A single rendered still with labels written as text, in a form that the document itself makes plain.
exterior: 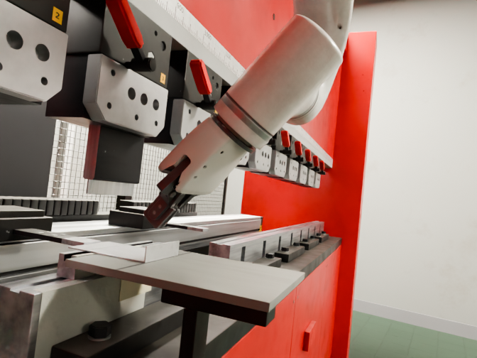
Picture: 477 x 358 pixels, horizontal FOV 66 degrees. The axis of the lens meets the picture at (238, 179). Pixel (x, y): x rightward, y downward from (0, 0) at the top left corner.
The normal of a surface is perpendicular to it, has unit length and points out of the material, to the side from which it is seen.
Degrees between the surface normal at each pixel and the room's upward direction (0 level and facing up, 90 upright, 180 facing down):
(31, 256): 90
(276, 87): 107
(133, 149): 90
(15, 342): 90
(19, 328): 90
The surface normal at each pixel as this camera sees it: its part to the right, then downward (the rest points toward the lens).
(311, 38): -0.15, 0.15
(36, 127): 0.93, 0.08
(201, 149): -0.20, -0.06
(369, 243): -0.49, -0.08
